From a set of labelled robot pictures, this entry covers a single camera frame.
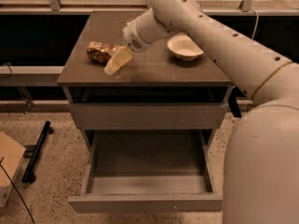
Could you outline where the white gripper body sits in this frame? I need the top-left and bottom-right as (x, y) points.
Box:
(122, 21), (150, 53)

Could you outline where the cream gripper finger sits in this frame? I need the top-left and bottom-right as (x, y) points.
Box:
(104, 46), (134, 75)

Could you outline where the crushed orange can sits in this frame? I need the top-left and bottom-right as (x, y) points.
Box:
(87, 42), (118, 63)

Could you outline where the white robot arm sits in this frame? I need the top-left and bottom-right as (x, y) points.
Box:
(105, 0), (299, 224)

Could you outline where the grey drawer cabinet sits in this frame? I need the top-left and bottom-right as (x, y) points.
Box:
(58, 11), (233, 147)

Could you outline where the closed grey drawer front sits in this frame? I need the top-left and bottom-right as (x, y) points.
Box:
(69, 104), (227, 130)

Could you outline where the open grey drawer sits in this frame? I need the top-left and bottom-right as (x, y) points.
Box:
(69, 130), (222, 213)

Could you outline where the white bowl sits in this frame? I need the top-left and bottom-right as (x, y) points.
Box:
(167, 35), (204, 61)

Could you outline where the wooden box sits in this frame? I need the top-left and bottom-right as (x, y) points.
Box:
(0, 132), (25, 208)

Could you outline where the black bar on floor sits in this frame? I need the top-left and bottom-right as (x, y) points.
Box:
(21, 120), (54, 183)

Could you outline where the metal window rail frame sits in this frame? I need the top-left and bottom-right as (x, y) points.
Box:
(0, 0), (299, 16)

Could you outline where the white cable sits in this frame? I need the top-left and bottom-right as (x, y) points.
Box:
(250, 8), (260, 41)

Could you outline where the black cable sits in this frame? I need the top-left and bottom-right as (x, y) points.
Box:
(0, 156), (36, 224)

